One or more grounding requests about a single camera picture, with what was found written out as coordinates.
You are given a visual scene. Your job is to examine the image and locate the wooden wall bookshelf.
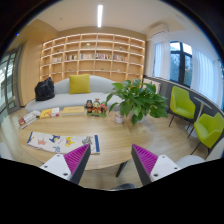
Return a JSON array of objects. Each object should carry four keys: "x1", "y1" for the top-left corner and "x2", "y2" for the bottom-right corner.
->
[{"x1": 40, "y1": 33, "x2": 145, "y2": 83}]

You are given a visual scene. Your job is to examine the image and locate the green leafy potted plant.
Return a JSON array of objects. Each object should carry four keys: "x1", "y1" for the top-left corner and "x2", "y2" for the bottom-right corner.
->
[{"x1": 106, "y1": 79, "x2": 168, "y2": 125}]

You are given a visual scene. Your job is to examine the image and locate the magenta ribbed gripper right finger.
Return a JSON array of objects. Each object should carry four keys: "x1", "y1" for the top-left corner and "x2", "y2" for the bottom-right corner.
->
[{"x1": 131, "y1": 144, "x2": 180, "y2": 186}]

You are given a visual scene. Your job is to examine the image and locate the black bag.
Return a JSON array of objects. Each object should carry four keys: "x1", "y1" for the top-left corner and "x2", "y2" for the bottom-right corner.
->
[{"x1": 35, "y1": 77, "x2": 55, "y2": 101}]

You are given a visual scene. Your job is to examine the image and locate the glass door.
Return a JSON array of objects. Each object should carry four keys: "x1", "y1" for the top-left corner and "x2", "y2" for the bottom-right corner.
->
[{"x1": 0, "y1": 47, "x2": 22, "y2": 114}]

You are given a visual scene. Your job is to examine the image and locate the white left curtain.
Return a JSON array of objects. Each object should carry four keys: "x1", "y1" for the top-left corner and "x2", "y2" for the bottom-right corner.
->
[{"x1": 153, "y1": 41, "x2": 171, "y2": 80}]

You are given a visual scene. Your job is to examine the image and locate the dark framed window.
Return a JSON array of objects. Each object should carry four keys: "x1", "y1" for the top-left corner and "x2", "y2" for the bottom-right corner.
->
[{"x1": 170, "y1": 41, "x2": 192, "y2": 87}]

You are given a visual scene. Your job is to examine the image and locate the small white side table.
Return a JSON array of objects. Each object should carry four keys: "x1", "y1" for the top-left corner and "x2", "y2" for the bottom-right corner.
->
[{"x1": 185, "y1": 97, "x2": 211, "y2": 137}]

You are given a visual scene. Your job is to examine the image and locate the yellow cushion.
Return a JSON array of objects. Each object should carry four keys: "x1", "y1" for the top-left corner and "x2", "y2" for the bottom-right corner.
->
[{"x1": 69, "y1": 74, "x2": 90, "y2": 94}]

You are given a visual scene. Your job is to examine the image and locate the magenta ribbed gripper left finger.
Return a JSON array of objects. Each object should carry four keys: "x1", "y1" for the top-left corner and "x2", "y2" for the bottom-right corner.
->
[{"x1": 41, "y1": 144, "x2": 91, "y2": 184}]

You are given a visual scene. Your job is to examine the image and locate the white patterned folded towel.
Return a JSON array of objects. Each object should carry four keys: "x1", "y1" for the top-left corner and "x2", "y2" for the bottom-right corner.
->
[{"x1": 27, "y1": 132, "x2": 100, "y2": 154}]

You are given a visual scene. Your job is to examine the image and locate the grey curved sofa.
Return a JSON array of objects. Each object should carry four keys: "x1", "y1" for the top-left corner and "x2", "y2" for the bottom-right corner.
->
[{"x1": 25, "y1": 75, "x2": 113, "y2": 113}]

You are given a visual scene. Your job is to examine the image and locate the white air conditioner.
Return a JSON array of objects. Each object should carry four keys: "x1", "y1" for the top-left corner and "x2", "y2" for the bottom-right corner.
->
[{"x1": 148, "y1": 24, "x2": 168, "y2": 38}]

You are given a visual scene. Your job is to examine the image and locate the white curtain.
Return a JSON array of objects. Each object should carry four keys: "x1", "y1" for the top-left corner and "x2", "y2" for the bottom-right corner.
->
[
  {"x1": 190, "y1": 49, "x2": 223, "y2": 108},
  {"x1": 153, "y1": 41, "x2": 171, "y2": 80}
]

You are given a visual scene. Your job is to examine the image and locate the lime green chair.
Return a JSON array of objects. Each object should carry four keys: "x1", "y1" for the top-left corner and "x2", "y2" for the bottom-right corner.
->
[
  {"x1": 168, "y1": 85, "x2": 197, "y2": 128},
  {"x1": 191, "y1": 112, "x2": 224, "y2": 152}
]

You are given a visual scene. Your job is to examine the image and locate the ceiling strip light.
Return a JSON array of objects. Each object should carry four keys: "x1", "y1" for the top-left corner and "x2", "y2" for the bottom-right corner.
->
[{"x1": 97, "y1": 4, "x2": 103, "y2": 28}]

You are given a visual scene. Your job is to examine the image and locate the yellow and white book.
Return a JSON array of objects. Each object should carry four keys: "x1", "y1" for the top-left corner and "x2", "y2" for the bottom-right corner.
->
[{"x1": 40, "y1": 107, "x2": 59, "y2": 118}]

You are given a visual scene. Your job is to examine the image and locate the white right curtain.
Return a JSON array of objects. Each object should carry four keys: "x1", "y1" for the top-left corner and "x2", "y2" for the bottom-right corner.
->
[{"x1": 190, "y1": 49, "x2": 223, "y2": 108}]

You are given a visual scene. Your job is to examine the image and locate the colourful figurine toys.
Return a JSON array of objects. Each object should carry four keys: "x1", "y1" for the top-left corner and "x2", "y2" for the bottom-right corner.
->
[{"x1": 84, "y1": 98, "x2": 107, "y2": 117}]

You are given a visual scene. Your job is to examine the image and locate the far lime green chair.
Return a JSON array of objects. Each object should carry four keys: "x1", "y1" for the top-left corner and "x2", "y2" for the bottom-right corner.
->
[{"x1": 168, "y1": 85, "x2": 197, "y2": 128}]

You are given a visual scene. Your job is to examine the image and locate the yellow flat book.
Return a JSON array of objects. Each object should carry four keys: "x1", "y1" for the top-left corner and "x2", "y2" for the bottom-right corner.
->
[{"x1": 62, "y1": 106, "x2": 84, "y2": 116}]

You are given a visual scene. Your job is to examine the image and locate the near lime green chair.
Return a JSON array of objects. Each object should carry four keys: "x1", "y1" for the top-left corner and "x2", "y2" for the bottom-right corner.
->
[{"x1": 191, "y1": 112, "x2": 224, "y2": 152}]

